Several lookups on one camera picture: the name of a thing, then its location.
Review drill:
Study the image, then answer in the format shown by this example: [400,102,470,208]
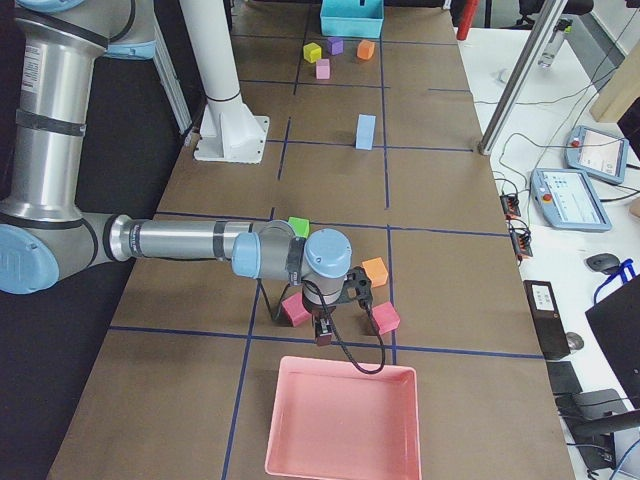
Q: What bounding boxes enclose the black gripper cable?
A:
[259,279,386,376]

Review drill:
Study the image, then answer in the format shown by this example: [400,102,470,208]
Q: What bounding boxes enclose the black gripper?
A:
[302,294,343,346]

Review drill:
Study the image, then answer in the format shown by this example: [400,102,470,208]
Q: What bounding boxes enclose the crimson foam block near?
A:
[282,292,311,327]

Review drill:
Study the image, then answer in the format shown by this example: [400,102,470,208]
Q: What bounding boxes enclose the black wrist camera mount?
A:
[343,267,373,310]

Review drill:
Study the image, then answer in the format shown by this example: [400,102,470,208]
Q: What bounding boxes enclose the far teach pendant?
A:
[565,125,629,185]

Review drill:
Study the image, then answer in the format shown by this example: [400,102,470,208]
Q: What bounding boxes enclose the teal plastic bin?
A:
[320,0,384,39]

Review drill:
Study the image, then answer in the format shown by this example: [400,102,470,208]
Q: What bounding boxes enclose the crimson foam block far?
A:
[372,301,401,335]

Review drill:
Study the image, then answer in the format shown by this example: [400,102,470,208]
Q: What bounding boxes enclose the pink plastic tray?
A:
[265,356,422,479]

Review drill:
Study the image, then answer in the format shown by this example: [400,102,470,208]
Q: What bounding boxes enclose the purple foam block left side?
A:
[326,37,344,56]

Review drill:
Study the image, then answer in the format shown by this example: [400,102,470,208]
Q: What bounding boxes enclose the orange foam block left side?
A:
[356,40,376,61]

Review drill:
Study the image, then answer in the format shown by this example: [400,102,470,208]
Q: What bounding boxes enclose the blue foam block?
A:
[355,130,375,150]
[356,114,377,137]

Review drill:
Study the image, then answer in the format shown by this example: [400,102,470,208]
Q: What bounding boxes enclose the orange foam block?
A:
[361,257,389,288]
[356,40,376,61]

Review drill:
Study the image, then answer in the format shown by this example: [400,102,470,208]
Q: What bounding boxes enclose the yellow foam block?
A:
[303,42,322,64]

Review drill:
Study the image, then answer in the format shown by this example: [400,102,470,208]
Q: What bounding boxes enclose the black power supply box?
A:
[523,280,570,360]

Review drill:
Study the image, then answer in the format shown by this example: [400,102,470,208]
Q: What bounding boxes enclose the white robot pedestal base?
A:
[180,0,270,164]

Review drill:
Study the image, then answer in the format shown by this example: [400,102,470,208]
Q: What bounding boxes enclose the orange foam block right side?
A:
[361,257,389,288]

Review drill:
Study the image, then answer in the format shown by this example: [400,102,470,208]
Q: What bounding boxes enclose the aluminium frame post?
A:
[478,0,567,156]

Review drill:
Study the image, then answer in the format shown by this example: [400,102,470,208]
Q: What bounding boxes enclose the near teach pendant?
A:
[530,168,612,232]

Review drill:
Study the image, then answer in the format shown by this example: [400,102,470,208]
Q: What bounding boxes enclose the teach pendant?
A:
[530,168,612,232]
[565,125,629,185]

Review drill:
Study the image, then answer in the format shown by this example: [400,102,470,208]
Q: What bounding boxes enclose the pink foam block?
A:
[315,58,331,80]

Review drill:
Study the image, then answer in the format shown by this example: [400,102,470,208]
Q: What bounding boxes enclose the green foam block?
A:
[287,216,310,238]

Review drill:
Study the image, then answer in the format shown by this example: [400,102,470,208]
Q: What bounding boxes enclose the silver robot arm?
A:
[1,1,352,345]

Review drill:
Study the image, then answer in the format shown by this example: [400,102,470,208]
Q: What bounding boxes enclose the black computer mouse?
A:
[585,253,621,275]

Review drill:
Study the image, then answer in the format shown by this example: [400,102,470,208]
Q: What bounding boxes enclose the crimson foam block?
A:
[282,292,311,327]
[372,301,401,335]

